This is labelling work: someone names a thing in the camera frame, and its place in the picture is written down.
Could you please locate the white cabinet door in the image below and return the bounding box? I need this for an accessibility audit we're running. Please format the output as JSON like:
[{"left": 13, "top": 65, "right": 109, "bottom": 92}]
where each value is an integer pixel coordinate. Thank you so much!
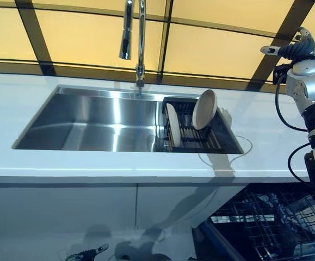
[
  {"left": 0, "top": 182, "right": 139, "bottom": 261},
  {"left": 137, "top": 183, "right": 245, "bottom": 232}
]

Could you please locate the cream round plate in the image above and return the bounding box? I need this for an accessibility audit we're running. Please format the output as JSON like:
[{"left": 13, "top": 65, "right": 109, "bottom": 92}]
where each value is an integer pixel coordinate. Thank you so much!
[
  {"left": 165, "top": 103, "right": 182, "bottom": 147},
  {"left": 192, "top": 89, "right": 218, "bottom": 131}
]

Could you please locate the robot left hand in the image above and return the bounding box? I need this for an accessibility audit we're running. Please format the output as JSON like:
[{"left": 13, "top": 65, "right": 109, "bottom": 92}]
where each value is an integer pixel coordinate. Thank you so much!
[{"left": 67, "top": 243, "right": 110, "bottom": 261}]

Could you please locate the dark brown window frame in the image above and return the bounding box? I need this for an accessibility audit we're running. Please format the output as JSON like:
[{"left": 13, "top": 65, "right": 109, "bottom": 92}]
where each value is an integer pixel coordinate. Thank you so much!
[{"left": 0, "top": 0, "right": 315, "bottom": 92}]

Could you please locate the open dishwasher door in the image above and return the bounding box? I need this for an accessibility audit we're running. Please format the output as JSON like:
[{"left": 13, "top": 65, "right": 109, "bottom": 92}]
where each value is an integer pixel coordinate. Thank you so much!
[{"left": 192, "top": 220, "right": 242, "bottom": 261}]

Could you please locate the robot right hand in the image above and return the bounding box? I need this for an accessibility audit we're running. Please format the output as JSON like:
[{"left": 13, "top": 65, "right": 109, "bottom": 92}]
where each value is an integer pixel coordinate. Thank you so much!
[{"left": 260, "top": 26, "right": 315, "bottom": 66}]

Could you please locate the black dish drying rack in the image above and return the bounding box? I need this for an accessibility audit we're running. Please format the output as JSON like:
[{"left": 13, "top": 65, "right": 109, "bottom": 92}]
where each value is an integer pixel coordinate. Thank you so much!
[{"left": 162, "top": 96, "right": 228, "bottom": 153}]

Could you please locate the chrome kitchen faucet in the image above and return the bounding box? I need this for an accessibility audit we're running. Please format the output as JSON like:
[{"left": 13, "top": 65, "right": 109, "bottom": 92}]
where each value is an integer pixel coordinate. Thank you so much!
[{"left": 119, "top": 0, "right": 147, "bottom": 88}]

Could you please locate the dishwasher wire rack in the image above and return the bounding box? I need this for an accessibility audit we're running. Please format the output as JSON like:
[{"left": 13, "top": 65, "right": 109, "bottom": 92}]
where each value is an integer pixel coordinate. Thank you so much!
[{"left": 211, "top": 187, "right": 315, "bottom": 261}]

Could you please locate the stainless steel sink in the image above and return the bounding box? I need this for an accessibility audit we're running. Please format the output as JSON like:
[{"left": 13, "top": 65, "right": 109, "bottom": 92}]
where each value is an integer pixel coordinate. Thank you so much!
[{"left": 11, "top": 84, "right": 245, "bottom": 155}]

